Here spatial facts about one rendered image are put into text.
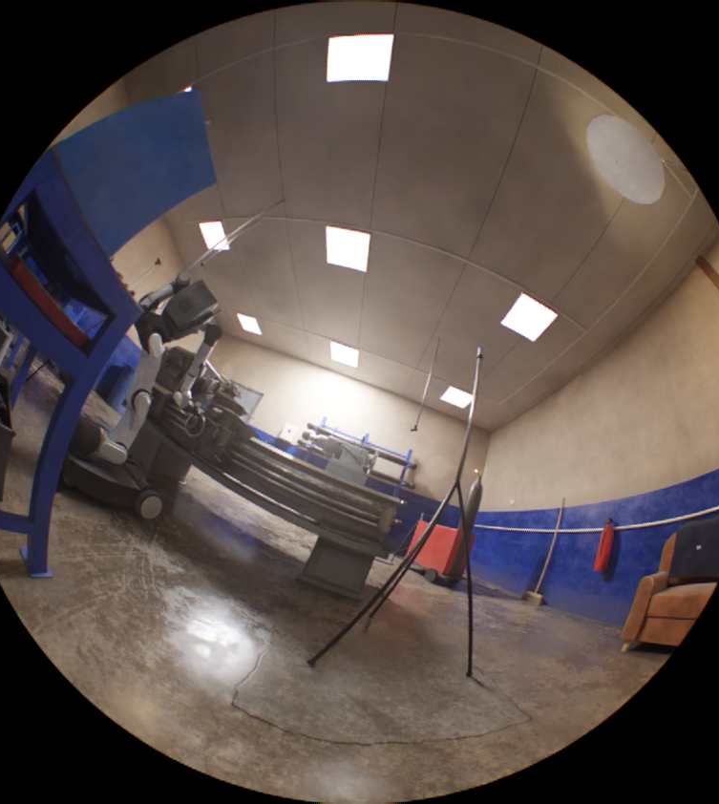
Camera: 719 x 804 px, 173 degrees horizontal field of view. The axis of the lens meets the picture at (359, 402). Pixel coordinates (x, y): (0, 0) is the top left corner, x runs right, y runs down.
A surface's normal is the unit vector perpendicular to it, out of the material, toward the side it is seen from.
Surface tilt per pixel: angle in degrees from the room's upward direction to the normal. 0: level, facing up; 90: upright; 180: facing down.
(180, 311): 94
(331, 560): 90
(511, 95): 180
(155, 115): 90
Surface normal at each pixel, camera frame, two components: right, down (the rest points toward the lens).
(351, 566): 0.06, -0.40
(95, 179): 0.93, 0.36
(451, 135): -0.37, 0.85
